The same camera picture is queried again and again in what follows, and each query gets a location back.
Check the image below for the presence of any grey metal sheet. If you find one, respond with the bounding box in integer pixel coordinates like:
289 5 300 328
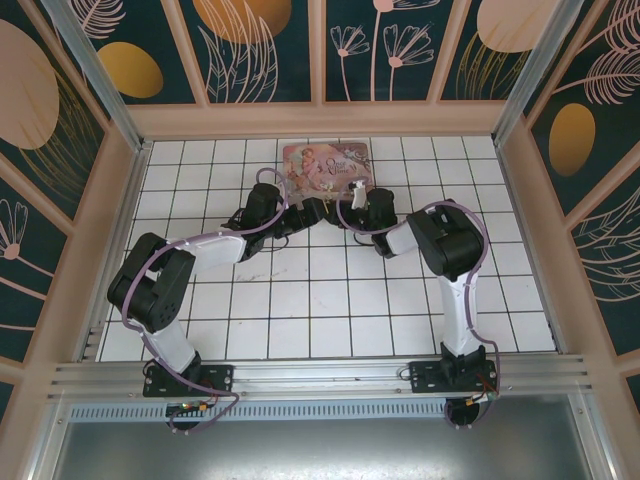
47 418 596 480

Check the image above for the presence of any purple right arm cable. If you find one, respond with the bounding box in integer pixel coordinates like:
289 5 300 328
335 177 504 431

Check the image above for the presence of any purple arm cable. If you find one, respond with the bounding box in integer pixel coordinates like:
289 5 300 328
335 177 504 431
121 168 292 437

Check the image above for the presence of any aluminium side rail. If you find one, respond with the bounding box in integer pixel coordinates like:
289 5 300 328
74 142 154 362
492 142 567 354

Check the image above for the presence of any aluminium mounting rail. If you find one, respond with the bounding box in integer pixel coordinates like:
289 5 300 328
47 353 594 401

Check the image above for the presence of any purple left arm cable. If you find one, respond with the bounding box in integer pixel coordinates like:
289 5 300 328
121 168 292 437

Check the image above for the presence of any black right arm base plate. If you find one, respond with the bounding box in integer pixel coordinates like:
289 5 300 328
408 359 501 396

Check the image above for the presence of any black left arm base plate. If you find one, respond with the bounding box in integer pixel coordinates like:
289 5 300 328
143 363 236 399

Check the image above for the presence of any aluminium corner post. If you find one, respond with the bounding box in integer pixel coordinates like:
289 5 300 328
491 0 599 147
40 0 154 154

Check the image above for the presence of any grey slotted cable duct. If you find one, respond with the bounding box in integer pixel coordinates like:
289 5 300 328
67 401 576 424

